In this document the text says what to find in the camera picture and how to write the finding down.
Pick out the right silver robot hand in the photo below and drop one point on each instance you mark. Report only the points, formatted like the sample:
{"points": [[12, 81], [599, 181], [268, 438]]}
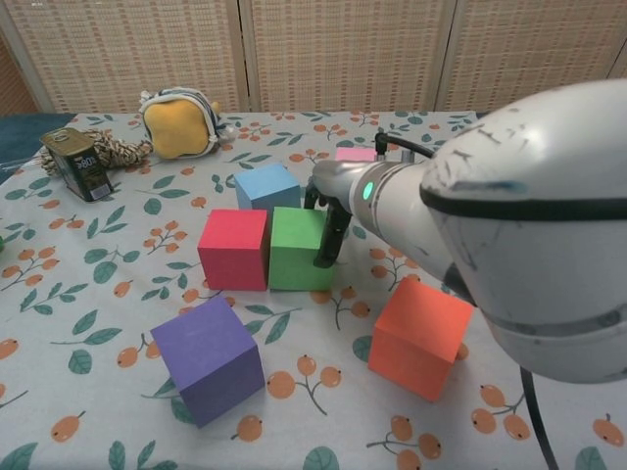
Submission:
{"points": [[338, 178]]}

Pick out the pink foam cube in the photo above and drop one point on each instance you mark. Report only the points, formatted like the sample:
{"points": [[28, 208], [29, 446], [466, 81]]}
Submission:
{"points": [[355, 154]]}

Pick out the blue foam cube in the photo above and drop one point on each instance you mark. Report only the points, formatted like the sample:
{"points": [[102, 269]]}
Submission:
{"points": [[264, 188]]}

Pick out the green foam cube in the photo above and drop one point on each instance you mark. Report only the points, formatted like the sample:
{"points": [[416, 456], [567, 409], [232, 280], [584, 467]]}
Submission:
{"points": [[294, 249]]}

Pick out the red foam cube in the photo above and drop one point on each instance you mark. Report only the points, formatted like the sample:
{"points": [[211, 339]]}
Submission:
{"points": [[232, 249]]}

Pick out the orange foam cube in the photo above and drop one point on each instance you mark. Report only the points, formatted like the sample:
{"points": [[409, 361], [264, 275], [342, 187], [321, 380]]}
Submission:
{"points": [[416, 343]]}

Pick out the purple foam cube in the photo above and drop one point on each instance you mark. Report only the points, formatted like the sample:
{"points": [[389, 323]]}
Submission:
{"points": [[210, 362]]}

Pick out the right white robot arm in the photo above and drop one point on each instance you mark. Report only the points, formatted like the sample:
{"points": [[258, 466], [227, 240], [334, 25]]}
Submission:
{"points": [[539, 245]]}

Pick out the woven folding screen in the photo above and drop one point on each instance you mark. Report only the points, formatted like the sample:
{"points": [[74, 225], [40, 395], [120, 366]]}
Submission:
{"points": [[343, 49]]}

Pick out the yellow striped plush toy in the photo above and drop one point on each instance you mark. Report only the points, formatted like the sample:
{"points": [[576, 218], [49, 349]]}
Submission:
{"points": [[178, 127]]}

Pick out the green tin can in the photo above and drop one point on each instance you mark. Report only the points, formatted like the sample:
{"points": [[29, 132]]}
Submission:
{"points": [[85, 166]]}

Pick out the floral print tablecloth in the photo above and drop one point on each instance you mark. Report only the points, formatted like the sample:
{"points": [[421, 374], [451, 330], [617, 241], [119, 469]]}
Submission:
{"points": [[98, 294]]}

